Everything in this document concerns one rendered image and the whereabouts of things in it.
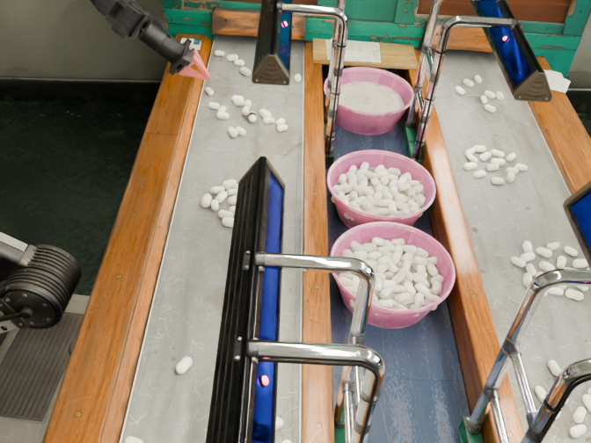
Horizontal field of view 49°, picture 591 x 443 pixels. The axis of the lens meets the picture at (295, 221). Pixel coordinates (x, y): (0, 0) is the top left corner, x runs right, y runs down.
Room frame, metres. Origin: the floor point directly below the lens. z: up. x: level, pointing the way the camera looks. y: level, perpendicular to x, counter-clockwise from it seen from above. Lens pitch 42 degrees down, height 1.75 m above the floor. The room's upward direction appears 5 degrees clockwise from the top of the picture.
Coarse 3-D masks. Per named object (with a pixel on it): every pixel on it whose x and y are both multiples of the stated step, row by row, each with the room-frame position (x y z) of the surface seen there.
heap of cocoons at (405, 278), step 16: (384, 240) 1.09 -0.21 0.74; (400, 240) 1.09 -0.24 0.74; (352, 256) 1.03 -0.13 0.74; (368, 256) 1.04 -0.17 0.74; (384, 256) 1.05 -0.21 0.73; (400, 256) 1.05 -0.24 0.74; (416, 256) 1.06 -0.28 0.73; (384, 272) 1.00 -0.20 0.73; (400, 272) 0.99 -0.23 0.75; (416, 272) 1.00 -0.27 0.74; (432, 272) 1.01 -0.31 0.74; (352, 288) 0.93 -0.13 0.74; (384, 288) 0.94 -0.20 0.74; (400, 288) 0.95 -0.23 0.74; (416, 288) 0.96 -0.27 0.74; (432, 288) 0.96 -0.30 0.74; (352, 304) 0.90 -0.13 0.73; (384, 304) 0.90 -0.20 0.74; (400, 304) 0.90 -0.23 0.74; (416, 304) 0.90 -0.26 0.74
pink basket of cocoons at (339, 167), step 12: (348, 156) 1.37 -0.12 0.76; (360, 156) 1.39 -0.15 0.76; (384, 156) 1.40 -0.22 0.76; (396, 156) 1.39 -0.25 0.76; (336, 168) 1.33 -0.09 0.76; (348, 168) 1.36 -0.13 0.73; (396, 168) 1.38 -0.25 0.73; (408, 168) 1.37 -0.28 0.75; (420, 168) 1.35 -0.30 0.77; (336, 180) 1.32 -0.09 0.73; (420, 180) 1.33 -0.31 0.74; (432, 180) 1.29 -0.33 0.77; (432, 192) 1.26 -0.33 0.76; (336, 204) 1.22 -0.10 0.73; (360, 216) 1.16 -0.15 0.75; (372, 216) 1.14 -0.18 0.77; (384, 216) 1.14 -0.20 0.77; (396, 216) 1.15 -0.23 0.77; (408, 216) 1.15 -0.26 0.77
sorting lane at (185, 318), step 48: (240, 48) 1.95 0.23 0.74; (288, 96) 1.68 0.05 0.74; (192, 144) 1.40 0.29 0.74; (240, 144) 1.42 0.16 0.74; (288, 144) 1.44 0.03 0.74; (192, 192) 1.20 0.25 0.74; (288, 192) 1.24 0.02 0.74; (192, 240) 1.04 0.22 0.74; (288, 240) 1.07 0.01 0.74; (192, 288) 0.90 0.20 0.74; (288, 288) 0.92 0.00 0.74; (144, 336) 0.77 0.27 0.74; (192, 336) 0.78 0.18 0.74; (288, 336) 0.80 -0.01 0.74; (144, 384) 0.66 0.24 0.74; (192, 384) 0.67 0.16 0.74; (288, 384) 0.69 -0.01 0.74; (144, 432) 0.57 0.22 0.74; (192, 432) 0.58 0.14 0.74; (288, 432) 0.59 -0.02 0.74
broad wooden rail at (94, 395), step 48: (192, 96) 1.61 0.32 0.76; (144, 144) 1.35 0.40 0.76; (144, 192) 1.16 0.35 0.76; (144, 240) 1.00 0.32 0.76; (96, 288) 0.86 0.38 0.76; (144, 288) 0.87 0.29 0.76; (96, 336) 0.74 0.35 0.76; (96, 384) 0.64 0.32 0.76; (48, 432) 0.54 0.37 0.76; (96, 432) 0.55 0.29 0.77
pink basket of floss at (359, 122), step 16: (352, 80) 1.82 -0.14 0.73; (368, 80) 1.83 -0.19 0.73; (384, 80) 1.82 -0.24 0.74; (400, 80) 1.79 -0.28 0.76; (400, 96) 1.76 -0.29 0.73; (352, 112) 1.59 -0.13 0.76; (400, 112) 1.62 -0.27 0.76; (352, 128) 1.62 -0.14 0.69; (368, 128) 1.60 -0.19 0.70; (384, 128) 1.62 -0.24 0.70
